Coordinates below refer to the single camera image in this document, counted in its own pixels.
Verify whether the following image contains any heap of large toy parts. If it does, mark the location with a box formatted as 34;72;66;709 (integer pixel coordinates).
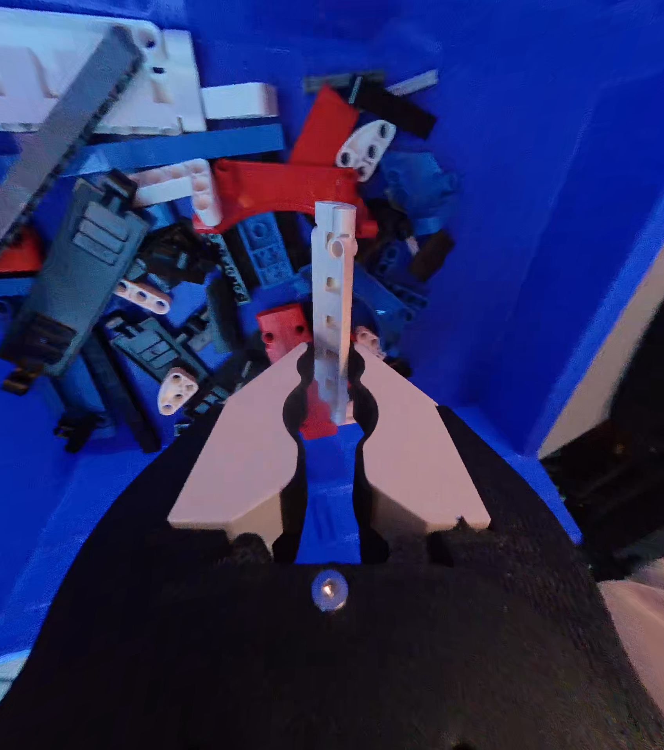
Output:
0;0;462;455

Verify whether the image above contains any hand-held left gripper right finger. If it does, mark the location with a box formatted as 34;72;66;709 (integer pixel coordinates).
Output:
352;343;492;555

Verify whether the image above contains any person's beige clothing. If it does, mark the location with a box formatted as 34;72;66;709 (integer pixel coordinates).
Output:
598;554;664;750

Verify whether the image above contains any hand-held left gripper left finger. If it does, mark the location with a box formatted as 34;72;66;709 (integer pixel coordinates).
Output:
166;343;310;555

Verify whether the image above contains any labelled blue storage bin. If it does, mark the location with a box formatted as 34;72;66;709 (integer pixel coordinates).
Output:
0;0;664;713

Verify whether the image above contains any white toy beam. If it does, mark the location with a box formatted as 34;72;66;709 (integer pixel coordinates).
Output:
310;201;360;425

